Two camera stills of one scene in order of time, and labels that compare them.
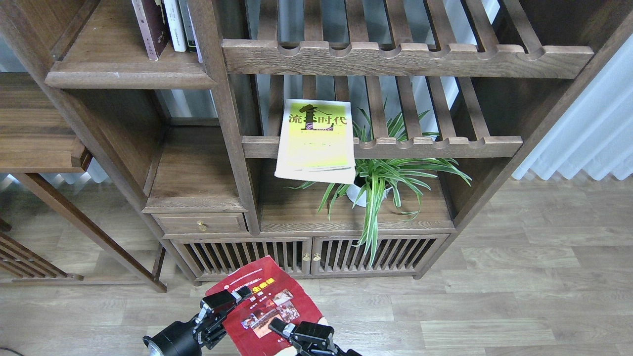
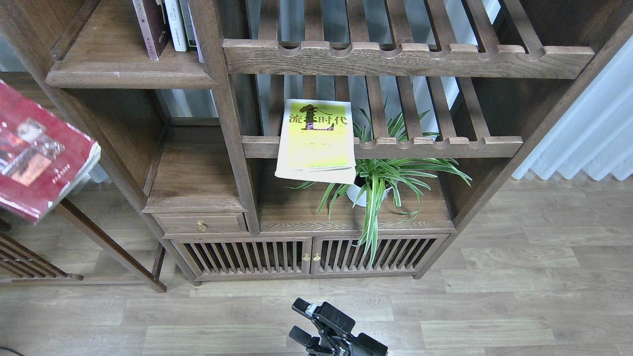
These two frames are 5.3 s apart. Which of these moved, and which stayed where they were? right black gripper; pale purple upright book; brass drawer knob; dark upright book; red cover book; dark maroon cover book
Moved: right black gripper; red cover book
Stayed: brass drawer knob; pale purple upright book; dark upright book; dark maroon cover book
